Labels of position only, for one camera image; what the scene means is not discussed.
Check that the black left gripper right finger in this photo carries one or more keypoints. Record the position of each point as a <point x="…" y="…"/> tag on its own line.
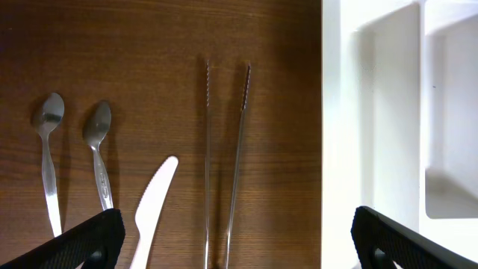
<point x="381" y="242"/>

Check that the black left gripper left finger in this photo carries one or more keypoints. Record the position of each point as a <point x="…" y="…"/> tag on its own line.
<point x="95" y="243"/>

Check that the white plastic knife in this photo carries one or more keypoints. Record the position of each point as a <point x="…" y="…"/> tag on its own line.
<point x="149" y="210"/>

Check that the small steel teaspoon right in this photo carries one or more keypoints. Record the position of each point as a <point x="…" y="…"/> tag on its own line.
<point x="94" y="132"/>

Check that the small steel teaspoon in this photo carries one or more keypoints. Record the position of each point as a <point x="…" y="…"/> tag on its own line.
<point x="94" y="132"/>
<point x="45" y="120"/>

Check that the small steel teaspoon left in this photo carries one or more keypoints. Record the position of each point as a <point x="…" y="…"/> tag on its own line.
<point x="45" y="120"/>

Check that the white cutlery tray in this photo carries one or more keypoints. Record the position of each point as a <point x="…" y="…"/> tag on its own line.
<point x="399" y="98"/>

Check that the long steel tongs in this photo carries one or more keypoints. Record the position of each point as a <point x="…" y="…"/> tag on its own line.
<point x="223" y="147"/>

